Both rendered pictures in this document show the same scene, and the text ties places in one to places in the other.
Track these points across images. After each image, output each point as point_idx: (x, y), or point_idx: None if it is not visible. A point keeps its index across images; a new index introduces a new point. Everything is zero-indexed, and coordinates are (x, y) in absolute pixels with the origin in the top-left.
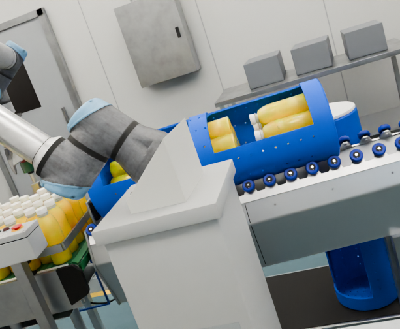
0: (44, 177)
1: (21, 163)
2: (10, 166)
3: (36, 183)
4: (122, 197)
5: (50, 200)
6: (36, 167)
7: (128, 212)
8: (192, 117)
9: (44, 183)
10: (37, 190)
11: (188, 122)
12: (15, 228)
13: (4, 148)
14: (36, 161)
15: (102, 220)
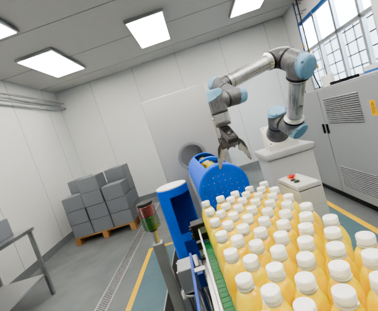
0: (304, 122)
1: (155, 213)
2: (250, 152)
3: (162, 240)
4: (280, 151)
5: (250, 186)
6: (304, 116)
7: (297, 144)
8: (206, 157)
9: (306, 123)
10: (209, 210)
11: (213, 157)
12: (293, 174)
13: (242, 140)
14: (303, 115)
15: (303, 144)
